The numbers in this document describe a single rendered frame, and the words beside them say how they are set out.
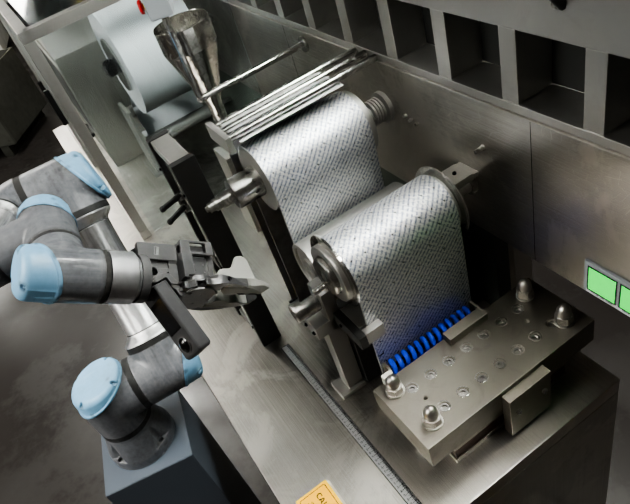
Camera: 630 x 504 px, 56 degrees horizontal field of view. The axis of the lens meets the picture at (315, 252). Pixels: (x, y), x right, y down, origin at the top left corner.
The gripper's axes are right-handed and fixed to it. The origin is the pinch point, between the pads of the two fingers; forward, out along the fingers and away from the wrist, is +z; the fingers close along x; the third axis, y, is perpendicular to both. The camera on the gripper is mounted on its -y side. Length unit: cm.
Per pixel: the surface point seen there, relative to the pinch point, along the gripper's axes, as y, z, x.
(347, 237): 7.4, 14.9, -8.8
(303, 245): 13.9, 17.3, 5.5
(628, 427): -30, 155, 28
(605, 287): -12, 44, -33
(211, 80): 70, 16, 22
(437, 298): -1.5, 38.1, -4.8
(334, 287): 0.8, 14.5, -2.8
